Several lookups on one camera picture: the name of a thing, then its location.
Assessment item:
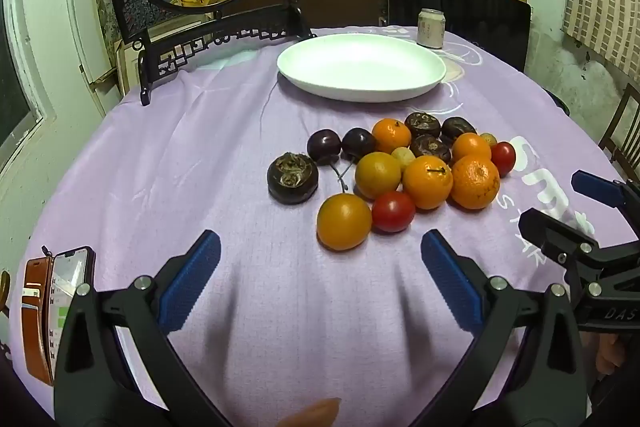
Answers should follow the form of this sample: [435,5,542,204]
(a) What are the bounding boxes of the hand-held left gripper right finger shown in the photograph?
[421,229,588,427]

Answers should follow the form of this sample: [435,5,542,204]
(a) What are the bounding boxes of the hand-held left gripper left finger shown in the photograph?
[52,229,223,427]

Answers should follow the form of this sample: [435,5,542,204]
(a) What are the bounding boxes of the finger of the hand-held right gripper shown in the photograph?
[518,209,603,269]
[571,170,640,220]

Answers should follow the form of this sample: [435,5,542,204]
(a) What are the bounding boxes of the red cherry tomato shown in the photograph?
[371,191,417,233]
[490,141,517,176]

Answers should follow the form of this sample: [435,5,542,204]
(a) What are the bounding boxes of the large bumpy orange mandarin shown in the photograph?
[451,155,501,210]

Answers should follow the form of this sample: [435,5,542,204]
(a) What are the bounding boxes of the orange mandarin with stem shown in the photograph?
[402,155,454,210]

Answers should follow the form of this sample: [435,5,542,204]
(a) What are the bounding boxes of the small orange mandarin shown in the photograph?
[451,133,492,164]
[371,118,412,155]

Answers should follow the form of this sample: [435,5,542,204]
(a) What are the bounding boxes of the large dark water chestnut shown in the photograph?
[266,152,319,206]

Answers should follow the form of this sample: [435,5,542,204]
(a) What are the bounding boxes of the dark red cherry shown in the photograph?
[341,127,378,165]
[306,129,351,195]

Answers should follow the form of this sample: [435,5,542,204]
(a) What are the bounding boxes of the white oval plate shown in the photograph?
[276,33,447,102]

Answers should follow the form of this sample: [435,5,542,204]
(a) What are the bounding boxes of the person's right hand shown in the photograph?
[596,334,629,376]

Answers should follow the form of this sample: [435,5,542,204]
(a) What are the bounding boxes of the person's left hand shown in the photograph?
[281,398,344,427]

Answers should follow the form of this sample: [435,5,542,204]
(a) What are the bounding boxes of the wooden chair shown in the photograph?
[597,82,640,180]

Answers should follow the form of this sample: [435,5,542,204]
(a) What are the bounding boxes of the purple printed tablecloth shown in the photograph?
[10,26,640,427]

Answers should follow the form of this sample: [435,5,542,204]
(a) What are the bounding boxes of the phone in brown leather case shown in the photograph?
[21,246,96,385]

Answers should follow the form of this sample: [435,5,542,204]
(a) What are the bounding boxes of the black flat screen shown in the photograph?
[387,0,532,72]

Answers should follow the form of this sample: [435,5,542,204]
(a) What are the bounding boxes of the white drink can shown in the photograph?
[416,8,446,50]

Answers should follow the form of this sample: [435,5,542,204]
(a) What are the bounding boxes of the framed pictures against wall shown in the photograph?
[90,0,148,55]

